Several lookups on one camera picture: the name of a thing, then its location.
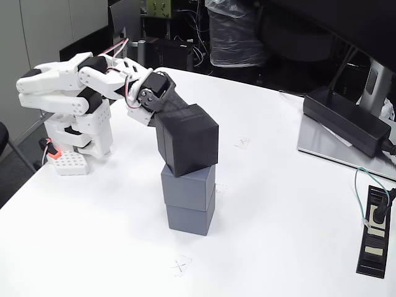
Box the grey cube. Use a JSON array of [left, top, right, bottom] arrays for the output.
[[160, 163, 217, 212], [166, 197, 217, 237]]

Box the black power adapter brick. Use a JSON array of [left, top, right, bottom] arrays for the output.
[[302, 88, 392, 158]]

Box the black plug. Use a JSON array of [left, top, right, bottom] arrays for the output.
[[369, 187, 396, 225]]

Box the black chair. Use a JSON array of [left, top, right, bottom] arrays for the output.
[[0, 121, 38, 174]]

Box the green cable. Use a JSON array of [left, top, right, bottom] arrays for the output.
[[354, 166, 390, 228]]

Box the orange connector clamp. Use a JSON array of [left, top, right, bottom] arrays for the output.
[[39, 138, 61, 160]]

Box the black power strip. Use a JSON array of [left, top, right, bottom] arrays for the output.
[[355, 184, 394, 279]]

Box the silver computer tower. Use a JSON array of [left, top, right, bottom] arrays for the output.
[[119, 27, 129, 59]]

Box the black computer box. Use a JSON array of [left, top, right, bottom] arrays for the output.
[[145, 37, 196, 74]]

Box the grey post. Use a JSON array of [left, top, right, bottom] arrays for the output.
[[133, 39, 147, 71]]

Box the plastic wrapped black object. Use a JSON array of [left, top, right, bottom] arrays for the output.
[[205, 0, 269, 67]]

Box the green circuit board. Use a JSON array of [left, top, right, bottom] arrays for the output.
[[145, 0, 171, 19]]

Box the black cube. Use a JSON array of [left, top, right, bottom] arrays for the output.
[[154, 104, 220, 178]]

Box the black monitor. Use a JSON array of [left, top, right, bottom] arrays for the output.
[[262, 0, 396, 74]]

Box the white perforated base plate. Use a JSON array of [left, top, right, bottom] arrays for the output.
[[51, 150, 90, 177]]

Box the silver monitor stand base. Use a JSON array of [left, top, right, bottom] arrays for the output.
[[297, 114, 396, 182]]

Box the crumpled clear plastic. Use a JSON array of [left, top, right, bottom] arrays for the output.
[[380, 98, 396, 121]]

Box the silver monitor stand neck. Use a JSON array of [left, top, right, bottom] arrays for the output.
[[358, 58, 395, 117]]

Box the black adapter cable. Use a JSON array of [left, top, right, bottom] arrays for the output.
[[379, 137, 396, 161]]

